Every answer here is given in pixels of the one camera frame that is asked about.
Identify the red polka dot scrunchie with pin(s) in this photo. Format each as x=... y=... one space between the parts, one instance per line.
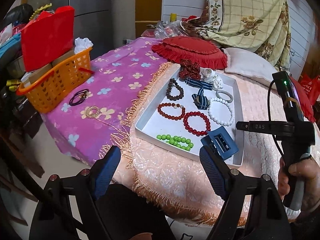
x=189 y=69

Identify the blue striped strap watch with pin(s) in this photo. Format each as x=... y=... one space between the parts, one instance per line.
x=200 y=101

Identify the blue hair claw clip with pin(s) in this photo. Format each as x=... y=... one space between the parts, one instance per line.
x=219 y=140

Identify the red ruffled cushion left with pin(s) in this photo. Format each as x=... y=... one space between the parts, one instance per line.
x=180 y=48

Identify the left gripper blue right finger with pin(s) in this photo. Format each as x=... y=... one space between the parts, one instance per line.
x=216 y=170

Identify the red paper bag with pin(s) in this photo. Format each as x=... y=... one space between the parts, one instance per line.
x=48 y=37

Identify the red ruffled pillow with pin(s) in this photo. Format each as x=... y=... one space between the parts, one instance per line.
x=304 y=101

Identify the right hand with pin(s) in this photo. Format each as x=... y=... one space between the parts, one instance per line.
x=308 y=170

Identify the clear plastic bag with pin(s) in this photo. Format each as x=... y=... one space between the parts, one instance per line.
x=167 y=30

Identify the white dotted scrunchie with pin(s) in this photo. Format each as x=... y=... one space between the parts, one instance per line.
x=210 y=76

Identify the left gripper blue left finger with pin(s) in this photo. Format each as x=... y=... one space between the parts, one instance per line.
x=103 y=170

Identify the floral plaid quilt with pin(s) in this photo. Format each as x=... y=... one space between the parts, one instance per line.
x=260 y=26

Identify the orange plastic basket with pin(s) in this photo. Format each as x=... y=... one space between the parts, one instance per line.
x=51 y=88

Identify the grey refrigerator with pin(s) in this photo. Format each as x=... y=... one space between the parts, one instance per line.
x=93 y=19

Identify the purple floral blanket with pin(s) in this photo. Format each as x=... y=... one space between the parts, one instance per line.
x=91 y=115

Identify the cardboard box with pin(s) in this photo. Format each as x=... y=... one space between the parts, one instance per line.
x=35 y=75

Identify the white tray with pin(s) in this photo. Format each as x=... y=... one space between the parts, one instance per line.
x=150 y=123

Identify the red gift bag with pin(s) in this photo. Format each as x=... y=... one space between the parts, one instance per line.
x=311 y=87

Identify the white pillow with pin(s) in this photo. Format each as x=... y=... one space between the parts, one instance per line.
x=250 y=65

